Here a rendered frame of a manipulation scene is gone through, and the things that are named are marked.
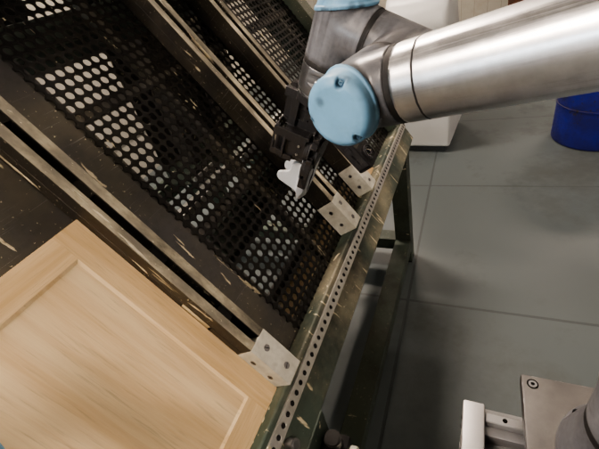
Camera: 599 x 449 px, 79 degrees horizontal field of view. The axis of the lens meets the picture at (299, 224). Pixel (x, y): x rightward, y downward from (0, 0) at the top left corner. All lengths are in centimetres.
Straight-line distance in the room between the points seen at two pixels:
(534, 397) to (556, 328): 147
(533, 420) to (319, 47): 63
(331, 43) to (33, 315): 64
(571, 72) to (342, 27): 28
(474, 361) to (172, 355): 150
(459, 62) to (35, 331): 71
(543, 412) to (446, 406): 116
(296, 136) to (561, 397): 58
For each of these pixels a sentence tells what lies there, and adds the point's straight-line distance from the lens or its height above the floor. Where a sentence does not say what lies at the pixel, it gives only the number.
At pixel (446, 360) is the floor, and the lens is 199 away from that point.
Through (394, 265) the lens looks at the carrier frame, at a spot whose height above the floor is 18.
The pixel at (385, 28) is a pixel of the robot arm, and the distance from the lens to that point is 50.
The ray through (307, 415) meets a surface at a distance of 95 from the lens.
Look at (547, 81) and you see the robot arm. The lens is 33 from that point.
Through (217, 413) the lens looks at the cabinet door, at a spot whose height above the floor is 97.
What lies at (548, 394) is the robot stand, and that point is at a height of 104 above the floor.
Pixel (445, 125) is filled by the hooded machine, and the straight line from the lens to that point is 346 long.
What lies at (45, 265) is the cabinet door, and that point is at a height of 134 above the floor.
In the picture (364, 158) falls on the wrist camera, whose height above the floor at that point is 140.
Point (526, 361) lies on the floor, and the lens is 205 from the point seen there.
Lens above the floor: 167
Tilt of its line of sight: 35 degrees down
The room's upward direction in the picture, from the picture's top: 16 degrees counter-clockwise
